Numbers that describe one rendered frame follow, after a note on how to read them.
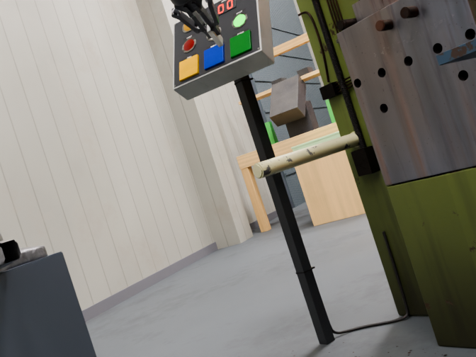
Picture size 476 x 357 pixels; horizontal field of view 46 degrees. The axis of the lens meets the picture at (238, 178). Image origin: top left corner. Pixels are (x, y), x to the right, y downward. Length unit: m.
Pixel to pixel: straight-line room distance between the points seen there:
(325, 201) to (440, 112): 3.52
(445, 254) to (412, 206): 0.15
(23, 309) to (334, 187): 4.29
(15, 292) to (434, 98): 1.09
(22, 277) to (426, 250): 1.14
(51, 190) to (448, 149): 3.14
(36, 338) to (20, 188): 3.28
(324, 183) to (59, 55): 2.43
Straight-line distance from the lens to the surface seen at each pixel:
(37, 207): 4.01
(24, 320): 0.69
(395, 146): 1.54
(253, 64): 1.75
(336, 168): 4.82
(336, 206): 4.89
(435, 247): 1.57
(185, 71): 1.84
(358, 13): 1.64
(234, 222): 5.47
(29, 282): 0.70
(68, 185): 4.25
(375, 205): 1.90
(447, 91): 1.44
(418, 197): 1.54
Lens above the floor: 0.62
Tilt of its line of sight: level
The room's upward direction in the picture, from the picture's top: 18 degrees counter-clockwise
